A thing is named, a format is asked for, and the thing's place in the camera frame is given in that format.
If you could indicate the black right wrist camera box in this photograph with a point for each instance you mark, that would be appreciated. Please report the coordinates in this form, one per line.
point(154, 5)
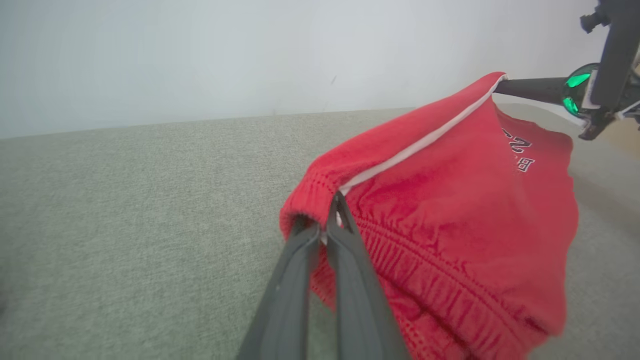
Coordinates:
point(620, 50)

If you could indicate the red shorts with white stripe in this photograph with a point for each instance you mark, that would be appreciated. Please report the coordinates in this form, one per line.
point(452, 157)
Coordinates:
point(460, 210)

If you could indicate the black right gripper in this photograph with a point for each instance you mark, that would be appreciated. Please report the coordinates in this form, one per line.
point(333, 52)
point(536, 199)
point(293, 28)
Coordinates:
point(580, 90)

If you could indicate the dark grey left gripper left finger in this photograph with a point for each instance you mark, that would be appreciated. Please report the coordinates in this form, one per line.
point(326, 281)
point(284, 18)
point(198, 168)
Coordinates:
point(290, 300)

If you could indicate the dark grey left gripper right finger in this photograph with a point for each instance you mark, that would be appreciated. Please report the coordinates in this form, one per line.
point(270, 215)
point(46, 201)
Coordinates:
point(357, 310)

